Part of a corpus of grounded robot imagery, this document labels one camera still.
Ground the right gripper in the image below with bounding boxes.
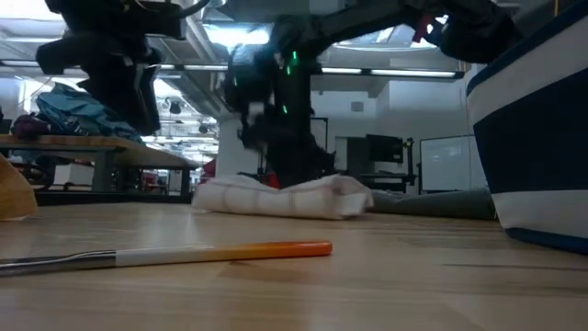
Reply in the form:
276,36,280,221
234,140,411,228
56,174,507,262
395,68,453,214
238,103,336,188

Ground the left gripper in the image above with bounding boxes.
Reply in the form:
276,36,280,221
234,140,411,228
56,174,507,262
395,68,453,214
36,34,163,137

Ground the white red-checked towel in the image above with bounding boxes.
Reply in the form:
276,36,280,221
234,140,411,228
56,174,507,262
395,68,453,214
191,173,375,221

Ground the grey waffle towel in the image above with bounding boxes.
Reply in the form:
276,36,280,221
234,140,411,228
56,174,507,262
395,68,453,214
367,188,498,221

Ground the mustard yellow towel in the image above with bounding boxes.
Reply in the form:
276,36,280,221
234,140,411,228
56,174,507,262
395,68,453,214
0,154,40,221

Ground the wooden background table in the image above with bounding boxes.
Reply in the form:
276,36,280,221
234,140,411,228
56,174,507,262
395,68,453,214
0,134,201,194

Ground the teal cloth pile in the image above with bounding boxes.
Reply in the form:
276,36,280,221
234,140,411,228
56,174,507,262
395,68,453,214
35,82,139,142

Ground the black computer monitor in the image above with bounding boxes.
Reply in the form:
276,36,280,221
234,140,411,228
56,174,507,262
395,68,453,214
366,133,405,165

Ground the red cabinet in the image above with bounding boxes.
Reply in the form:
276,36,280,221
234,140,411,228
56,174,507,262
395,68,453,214
201,158,217,185

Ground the purple bag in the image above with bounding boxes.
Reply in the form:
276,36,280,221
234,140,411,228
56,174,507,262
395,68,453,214
11,113,51,140

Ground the ceiling strip light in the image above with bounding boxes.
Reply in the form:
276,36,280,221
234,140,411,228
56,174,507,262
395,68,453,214
158,63,458,78

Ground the whiteboard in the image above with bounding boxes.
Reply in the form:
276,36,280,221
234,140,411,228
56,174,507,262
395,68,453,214
420,135,489,192

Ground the navy and white fabric bin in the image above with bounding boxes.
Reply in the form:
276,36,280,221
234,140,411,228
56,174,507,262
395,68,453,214
466,0,588,257

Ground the black metal table frame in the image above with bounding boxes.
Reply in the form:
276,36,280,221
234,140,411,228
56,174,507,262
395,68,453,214
35,191,194,206

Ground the knife with orange-white handle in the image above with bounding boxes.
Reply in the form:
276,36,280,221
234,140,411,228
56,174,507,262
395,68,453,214
0,240,333,279

